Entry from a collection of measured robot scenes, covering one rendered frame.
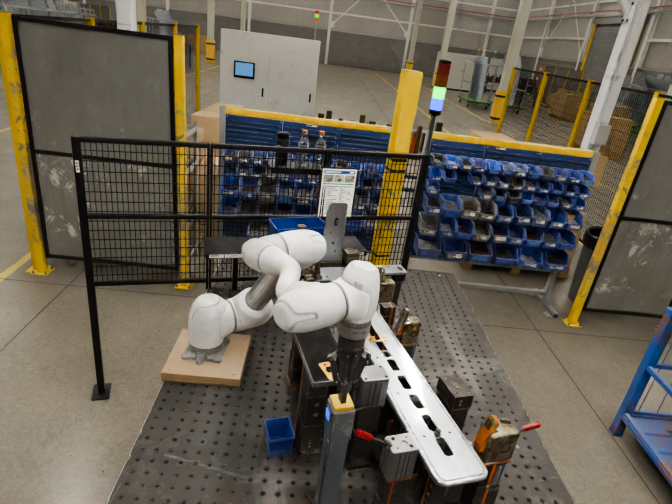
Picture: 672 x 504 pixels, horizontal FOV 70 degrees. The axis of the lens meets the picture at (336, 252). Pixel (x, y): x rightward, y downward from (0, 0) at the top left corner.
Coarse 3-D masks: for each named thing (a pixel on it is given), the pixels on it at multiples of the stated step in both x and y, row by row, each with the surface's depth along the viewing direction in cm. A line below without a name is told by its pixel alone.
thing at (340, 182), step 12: (324, 168) 268; (336, 168) 270; (348, 168) 272; (324, 180) 271; (336, 180) 274; (348, 180) 276; (336, 192) 277; (348, 192) 279; (324, 204) 278; (348, 204) 282; (324, 216) 281; (348, 216) 286
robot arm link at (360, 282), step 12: (348, 264) 124; (360, 264) 122; (372, 264) 124; (348, 276) 120; (360, 276) 119; (372, 276) 120; (348, 288) 119; (360, 288) 120; (372, 288) 121; (348, 300) 118; (360, 300) 120; (372, 300) 122; (348, 312) 119; (360, 312) 121; (372, 312) 125
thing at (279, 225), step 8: (272, 224) 260; (280, 224) 271; (288, 224) 272; (296, 224) 274; (304, 224) 276; (312, 224) 278; (320, 224) 276; (272, 232) 261; (280, 232) 255; (320, 232) 264
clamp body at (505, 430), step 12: (504, 420) 156; (504, 432) 151; (516, 432) 151; (492, 444) 149; (504, 444) 151; (480, 456) 154; (492, 456) 152; (504, 456) 154; (492, 468) 156; (492, 480) 161; (468, 492) 162; (480, 492) 159; (492, 492) 161
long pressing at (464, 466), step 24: (384, 360) 187; (408, 360) 189; (408, 408) 164; (432, 408) 165; (408, 432) 154; (432, 432) 155; (456, 432) 156; (432, 456) 146; (456, 456) 147; (456, 480) 139; (480, 480) 141
